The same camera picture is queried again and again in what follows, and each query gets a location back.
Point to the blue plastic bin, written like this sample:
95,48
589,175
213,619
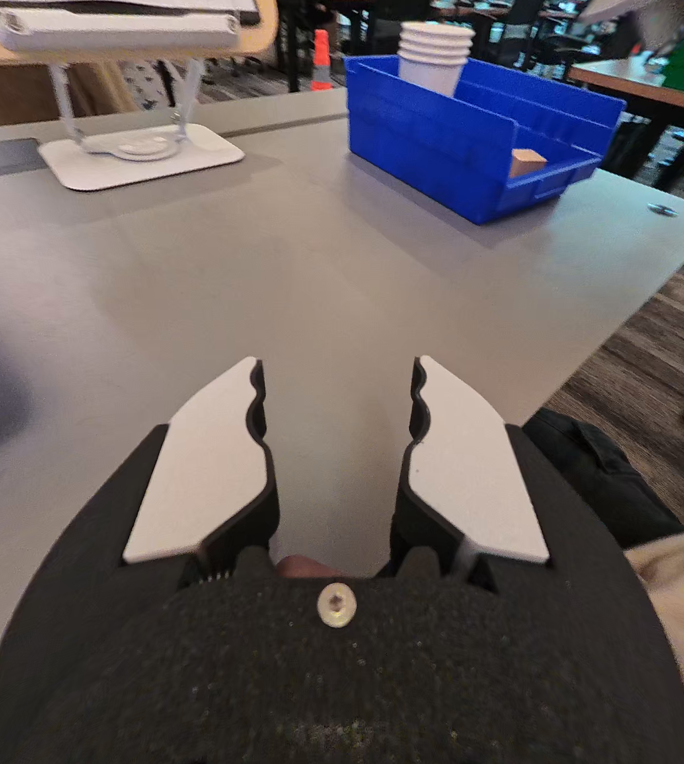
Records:
425,149

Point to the wooden cube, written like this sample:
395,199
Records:
525,164

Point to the instruction tablet screen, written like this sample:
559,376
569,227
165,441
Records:
115,7

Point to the white tablet stand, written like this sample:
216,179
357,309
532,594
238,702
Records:
157,170

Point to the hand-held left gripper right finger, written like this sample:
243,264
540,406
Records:
473,477

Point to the metal table grommet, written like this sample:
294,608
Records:
663,209

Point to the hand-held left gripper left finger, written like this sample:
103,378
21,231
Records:
198,477

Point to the orange traffic cone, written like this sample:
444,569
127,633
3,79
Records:
321,59

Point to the wooden background table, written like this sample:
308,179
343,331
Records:
622,74

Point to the person's black trouser leg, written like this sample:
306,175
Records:
592,471

